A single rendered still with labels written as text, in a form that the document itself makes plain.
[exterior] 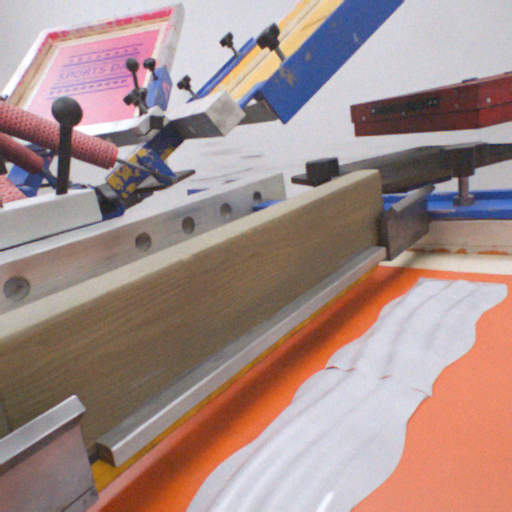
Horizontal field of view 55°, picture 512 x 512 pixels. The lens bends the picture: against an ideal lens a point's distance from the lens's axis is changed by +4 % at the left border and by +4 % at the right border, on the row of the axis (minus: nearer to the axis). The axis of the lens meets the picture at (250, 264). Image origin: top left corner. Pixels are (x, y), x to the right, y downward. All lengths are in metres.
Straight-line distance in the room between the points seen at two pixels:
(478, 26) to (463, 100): 1.18
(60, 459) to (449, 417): 0.19
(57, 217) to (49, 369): 0.33
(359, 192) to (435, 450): 0.23
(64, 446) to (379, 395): 0.17
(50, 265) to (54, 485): 0.28
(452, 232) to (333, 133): 2.07
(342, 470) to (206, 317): 0.11
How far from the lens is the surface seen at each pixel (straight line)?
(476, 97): 1.13
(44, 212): 0.53
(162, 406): 0.25
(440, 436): 0.28
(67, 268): 0.48
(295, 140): 2.70
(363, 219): 0.43
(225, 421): 0.30
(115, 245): 0.51
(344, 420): 0.27
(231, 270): 0.29
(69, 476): 0.23
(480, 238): 0.53
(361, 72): 2.49
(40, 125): 0.94
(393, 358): 0.33
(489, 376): 0.33
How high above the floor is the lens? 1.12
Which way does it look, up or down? 17 degrees down
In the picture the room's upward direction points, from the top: 10 degrees counter-clockwise
